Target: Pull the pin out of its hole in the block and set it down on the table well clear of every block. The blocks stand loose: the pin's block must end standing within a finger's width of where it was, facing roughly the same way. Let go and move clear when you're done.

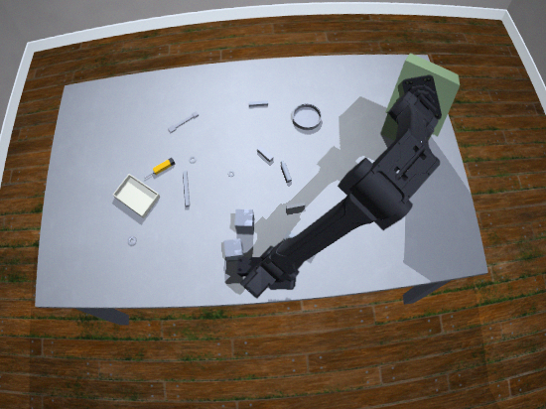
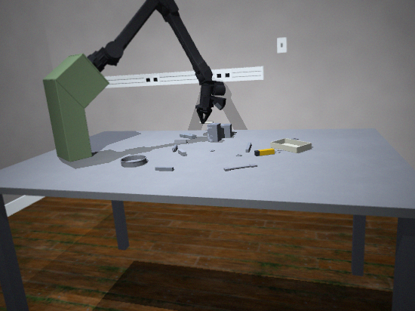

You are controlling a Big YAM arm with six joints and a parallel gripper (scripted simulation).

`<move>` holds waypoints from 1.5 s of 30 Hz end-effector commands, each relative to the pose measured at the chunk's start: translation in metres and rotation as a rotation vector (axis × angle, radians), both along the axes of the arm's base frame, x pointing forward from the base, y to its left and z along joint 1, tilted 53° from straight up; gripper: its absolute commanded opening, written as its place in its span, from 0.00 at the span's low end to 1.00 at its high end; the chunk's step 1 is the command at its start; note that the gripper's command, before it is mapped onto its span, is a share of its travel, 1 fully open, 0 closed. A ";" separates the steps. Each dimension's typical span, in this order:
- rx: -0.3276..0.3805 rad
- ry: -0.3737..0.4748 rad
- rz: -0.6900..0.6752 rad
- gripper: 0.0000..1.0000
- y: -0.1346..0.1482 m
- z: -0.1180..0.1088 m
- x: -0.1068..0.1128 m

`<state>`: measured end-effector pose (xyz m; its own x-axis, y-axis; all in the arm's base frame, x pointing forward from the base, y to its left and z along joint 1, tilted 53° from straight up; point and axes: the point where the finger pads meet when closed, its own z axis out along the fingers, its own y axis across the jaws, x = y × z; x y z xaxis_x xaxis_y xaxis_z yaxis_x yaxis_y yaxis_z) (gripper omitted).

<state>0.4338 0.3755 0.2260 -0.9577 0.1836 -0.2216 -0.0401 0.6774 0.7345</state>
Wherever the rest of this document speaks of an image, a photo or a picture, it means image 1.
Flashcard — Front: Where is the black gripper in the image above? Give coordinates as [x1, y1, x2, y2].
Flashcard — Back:
[269, 278, 296, 290]

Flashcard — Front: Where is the white shallow rectangular tray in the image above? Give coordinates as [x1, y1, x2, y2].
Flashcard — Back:
[113, 174, 160, 218]

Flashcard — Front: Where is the yellow rectangular bar with black end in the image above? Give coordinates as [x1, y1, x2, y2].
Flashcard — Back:
[144, 158, 175, 178]

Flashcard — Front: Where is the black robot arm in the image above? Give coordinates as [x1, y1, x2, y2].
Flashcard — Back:
[237, 75, 442, 299]

